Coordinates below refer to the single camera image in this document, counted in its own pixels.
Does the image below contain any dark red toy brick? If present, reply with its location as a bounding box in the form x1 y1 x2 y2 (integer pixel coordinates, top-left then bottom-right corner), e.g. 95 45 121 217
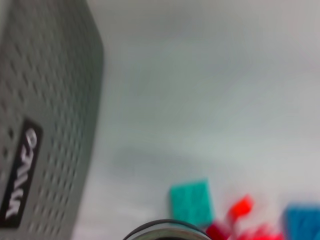
206 221 233 240

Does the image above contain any blue square toy brick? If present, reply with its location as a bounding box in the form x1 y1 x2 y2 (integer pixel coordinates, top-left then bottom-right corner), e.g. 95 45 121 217
281 203 320 240

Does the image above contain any small orange-red toy brick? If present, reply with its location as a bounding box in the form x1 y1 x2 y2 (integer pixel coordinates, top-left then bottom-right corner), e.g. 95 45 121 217
228 194 253 221

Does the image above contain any large bright red toy brick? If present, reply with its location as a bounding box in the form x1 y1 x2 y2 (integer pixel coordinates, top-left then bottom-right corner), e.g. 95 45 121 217
237 224 286 240

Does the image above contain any teal square toy brick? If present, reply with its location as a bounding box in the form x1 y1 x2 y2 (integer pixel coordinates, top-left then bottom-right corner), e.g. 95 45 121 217
169 177 216 227

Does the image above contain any grey-green perforated storage basket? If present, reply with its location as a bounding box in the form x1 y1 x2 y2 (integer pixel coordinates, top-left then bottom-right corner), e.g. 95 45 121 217
0 0 105 240

